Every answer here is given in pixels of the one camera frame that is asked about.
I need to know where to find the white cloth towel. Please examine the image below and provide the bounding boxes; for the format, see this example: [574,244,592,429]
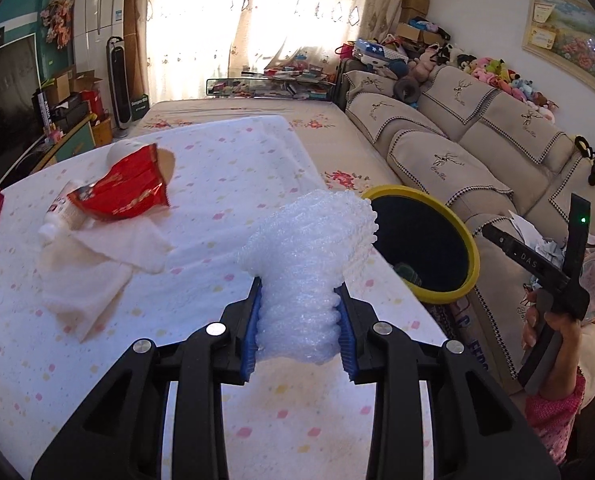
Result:
[37,216,174,341]

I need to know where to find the black tower fan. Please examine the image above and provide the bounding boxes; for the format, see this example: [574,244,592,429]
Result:
[106,36,132,130]

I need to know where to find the cluttered glass table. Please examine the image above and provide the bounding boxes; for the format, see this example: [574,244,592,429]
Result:
[205,64,334,101]

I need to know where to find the papers on sofa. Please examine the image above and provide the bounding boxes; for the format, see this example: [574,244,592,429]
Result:
[503,210,565,270]

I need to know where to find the floral bed sheet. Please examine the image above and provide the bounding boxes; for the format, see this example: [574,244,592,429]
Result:
[127,96,404,196]

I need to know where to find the red snack bag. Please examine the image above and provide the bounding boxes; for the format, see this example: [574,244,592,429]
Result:
[68,164,169,221]

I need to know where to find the beige sofa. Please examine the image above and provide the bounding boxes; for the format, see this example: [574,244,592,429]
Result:
[343,66,595,400]

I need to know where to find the yellow rimmed trash bin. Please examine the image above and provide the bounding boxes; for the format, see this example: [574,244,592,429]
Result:
[363,185,481,304]

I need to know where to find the framed wall picture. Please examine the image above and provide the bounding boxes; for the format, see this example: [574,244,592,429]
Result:
[522,0,595,92]

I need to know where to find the plush toy pile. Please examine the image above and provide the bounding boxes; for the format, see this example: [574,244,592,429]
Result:
[417,41,561,124]

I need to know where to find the cardboard boxes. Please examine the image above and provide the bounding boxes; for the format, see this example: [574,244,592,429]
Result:
[395,0,451,46]

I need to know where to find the person right hand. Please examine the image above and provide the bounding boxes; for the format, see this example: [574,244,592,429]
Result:
[521,288,585,401]

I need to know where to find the artificial flower bunch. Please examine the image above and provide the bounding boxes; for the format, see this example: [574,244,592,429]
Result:
[40,0,74,50]

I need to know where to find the paper cup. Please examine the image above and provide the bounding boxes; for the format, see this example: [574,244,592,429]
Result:
[106,139,176,184]

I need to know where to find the pink sleeved forearm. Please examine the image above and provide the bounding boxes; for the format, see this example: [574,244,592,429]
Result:
[524,370,586,465]

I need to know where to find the white plastic bottle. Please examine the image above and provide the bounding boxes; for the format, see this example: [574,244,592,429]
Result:
[38,180,86,246]

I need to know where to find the white bubble wrap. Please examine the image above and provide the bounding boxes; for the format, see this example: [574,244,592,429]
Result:
[238,190,378,365]

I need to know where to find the black television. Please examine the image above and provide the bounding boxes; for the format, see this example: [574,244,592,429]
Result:
[0,34,43,183]

